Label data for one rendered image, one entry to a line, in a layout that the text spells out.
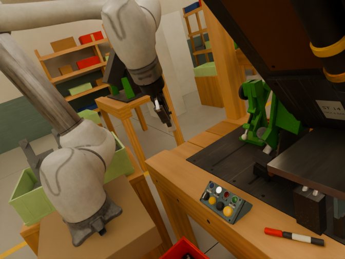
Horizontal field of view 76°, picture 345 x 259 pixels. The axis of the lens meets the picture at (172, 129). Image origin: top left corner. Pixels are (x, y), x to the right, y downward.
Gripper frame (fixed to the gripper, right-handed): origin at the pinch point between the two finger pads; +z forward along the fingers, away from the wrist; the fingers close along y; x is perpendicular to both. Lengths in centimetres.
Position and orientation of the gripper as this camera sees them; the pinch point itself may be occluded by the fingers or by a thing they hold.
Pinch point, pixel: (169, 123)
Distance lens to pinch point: 78.4
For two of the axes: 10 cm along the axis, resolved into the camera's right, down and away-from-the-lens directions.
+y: 0.7, 7.2, -6.9
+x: 9.5, -2.5, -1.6
